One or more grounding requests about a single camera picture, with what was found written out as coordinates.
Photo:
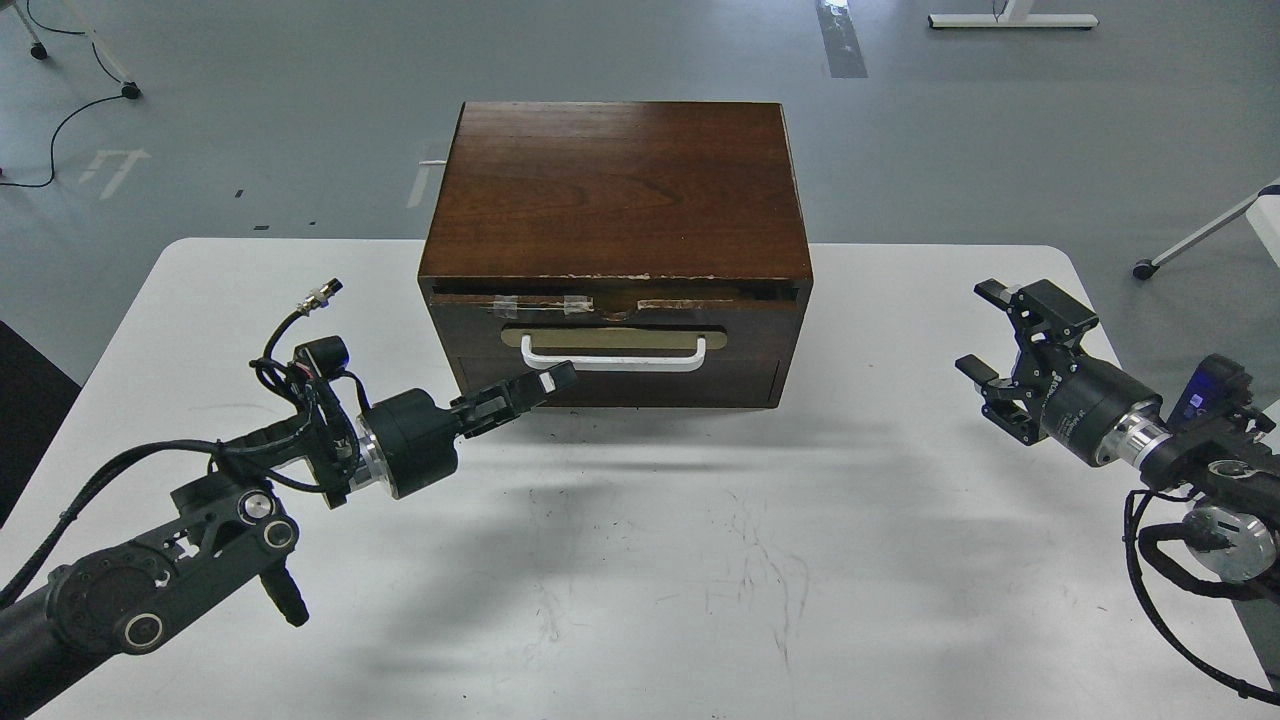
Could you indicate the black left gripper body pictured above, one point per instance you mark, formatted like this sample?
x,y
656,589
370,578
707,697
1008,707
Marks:
x,y
407,442

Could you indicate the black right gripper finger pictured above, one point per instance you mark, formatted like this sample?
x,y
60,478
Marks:
x,y
1048,324
1014,404

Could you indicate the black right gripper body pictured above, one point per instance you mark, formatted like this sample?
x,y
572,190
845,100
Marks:
x,y
1084,398

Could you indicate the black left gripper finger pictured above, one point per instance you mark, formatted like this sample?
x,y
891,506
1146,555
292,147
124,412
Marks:
x,y
479,416
527,390

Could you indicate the wooden drawer with white handle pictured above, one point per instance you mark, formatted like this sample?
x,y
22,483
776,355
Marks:
x,y
650,336

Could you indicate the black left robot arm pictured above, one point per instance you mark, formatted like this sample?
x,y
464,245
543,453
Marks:
x,y
230,527

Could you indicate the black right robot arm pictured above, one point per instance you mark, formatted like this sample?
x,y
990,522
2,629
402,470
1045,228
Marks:
x,y
1205,517

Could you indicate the dark wooden cabinet box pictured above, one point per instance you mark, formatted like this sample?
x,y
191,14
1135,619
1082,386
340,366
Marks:
x,y
629,201

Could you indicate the white table leg base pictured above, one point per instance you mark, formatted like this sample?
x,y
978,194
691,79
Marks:
x,y
1012,15

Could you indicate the white desk frame right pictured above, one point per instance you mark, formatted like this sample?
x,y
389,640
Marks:
x,y
1261,210

